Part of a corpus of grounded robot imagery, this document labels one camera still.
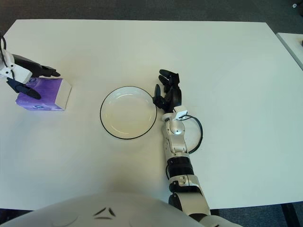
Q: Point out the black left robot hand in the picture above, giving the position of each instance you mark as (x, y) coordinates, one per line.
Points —
(30, 65)

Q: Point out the purple tissue paper pack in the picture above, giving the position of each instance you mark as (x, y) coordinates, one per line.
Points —
(47, 92)

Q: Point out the black table leg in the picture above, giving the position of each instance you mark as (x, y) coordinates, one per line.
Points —
(288, 215)
(215, 212)

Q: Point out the white plate with black rim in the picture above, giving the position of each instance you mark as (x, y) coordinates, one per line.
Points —
(127, 113)

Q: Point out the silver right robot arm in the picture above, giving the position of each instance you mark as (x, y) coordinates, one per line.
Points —
(176, 129)

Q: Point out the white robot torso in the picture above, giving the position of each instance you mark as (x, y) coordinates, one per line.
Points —
(101, 212)

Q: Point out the white side table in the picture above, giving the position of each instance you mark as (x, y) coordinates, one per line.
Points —
(293, 42)

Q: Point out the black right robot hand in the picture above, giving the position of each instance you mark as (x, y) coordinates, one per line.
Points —
(175, 97)

